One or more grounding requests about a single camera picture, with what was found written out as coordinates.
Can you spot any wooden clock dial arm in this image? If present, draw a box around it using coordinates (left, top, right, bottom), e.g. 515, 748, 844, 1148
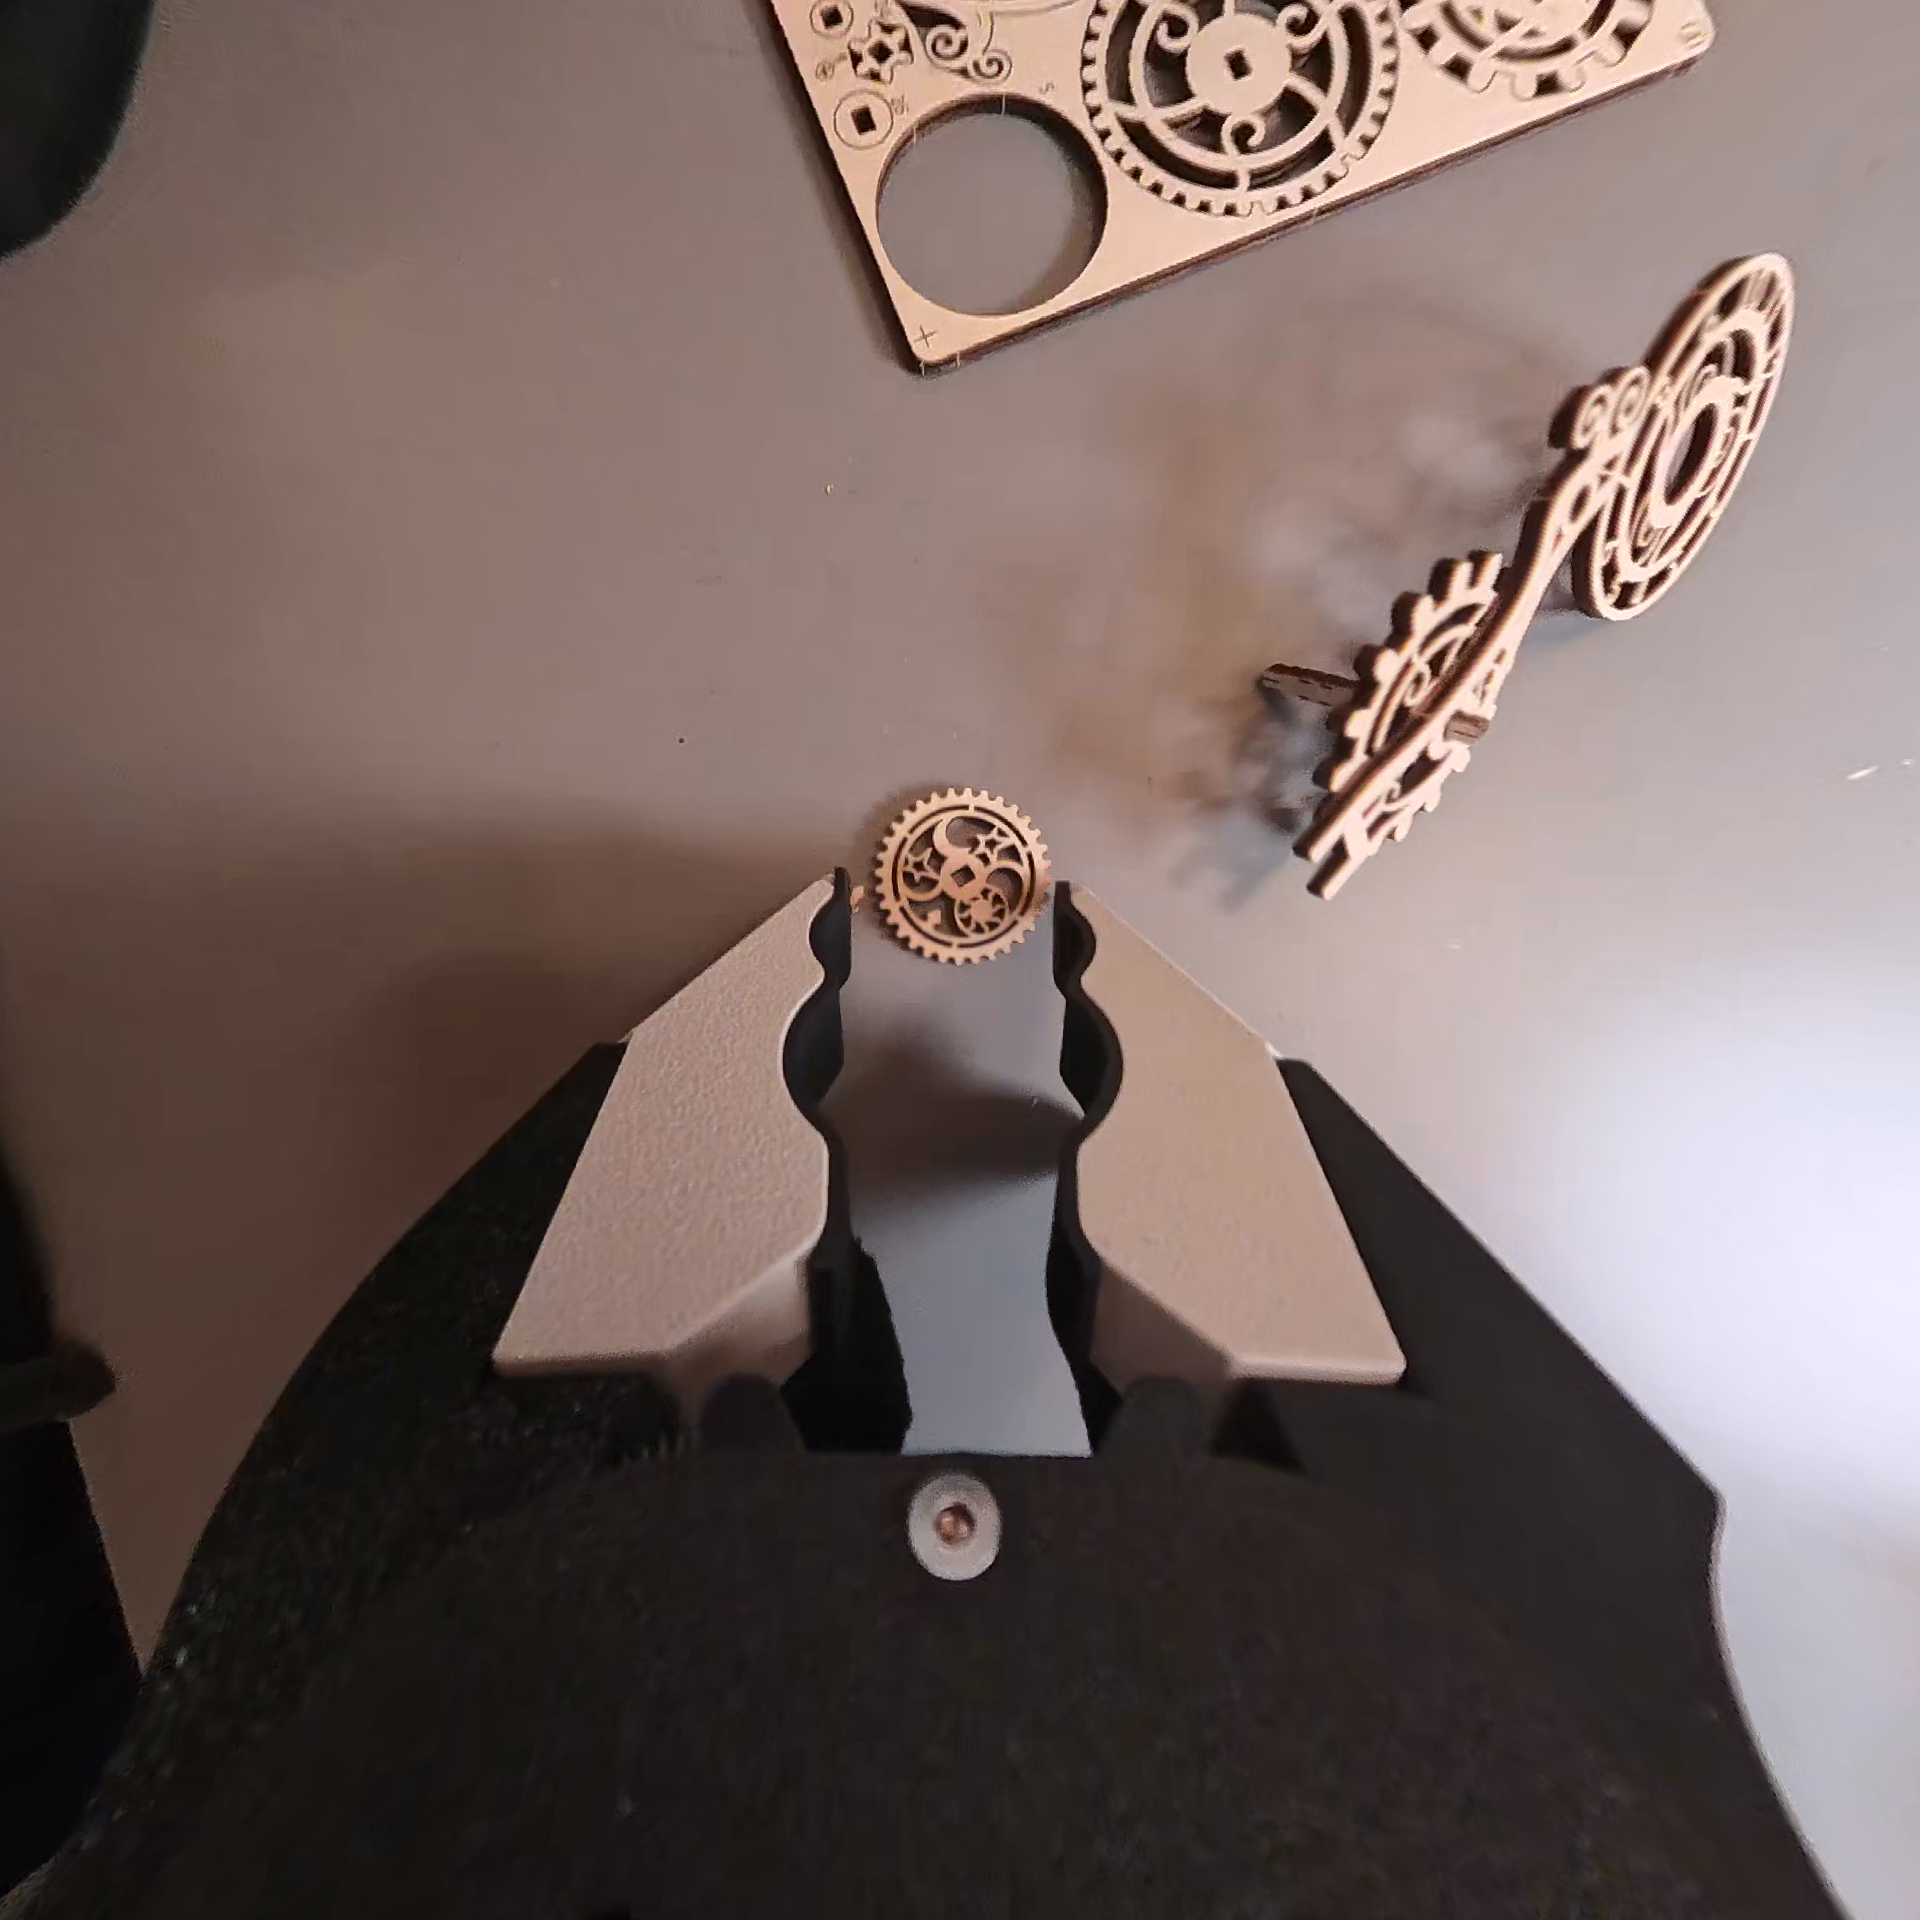
1295, 252, 1800, 907

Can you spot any small wooden gear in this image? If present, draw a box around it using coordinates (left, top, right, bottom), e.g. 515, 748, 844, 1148
873, 779, 1050, 971

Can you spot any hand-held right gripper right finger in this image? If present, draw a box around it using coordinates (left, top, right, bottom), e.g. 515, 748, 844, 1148
1050, 881, 1412, 1395

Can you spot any wooden sheet with gears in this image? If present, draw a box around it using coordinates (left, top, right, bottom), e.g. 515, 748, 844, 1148
767, 0, 1717, 378

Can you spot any grey desk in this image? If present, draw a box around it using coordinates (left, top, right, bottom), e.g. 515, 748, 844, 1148
0, 0, 1920, 1920

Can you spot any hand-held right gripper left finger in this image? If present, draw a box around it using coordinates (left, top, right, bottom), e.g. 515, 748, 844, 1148
490, 873, 863, 1395

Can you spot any large wooden gear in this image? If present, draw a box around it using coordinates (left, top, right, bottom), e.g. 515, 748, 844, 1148
1317, 546, 1514, 842

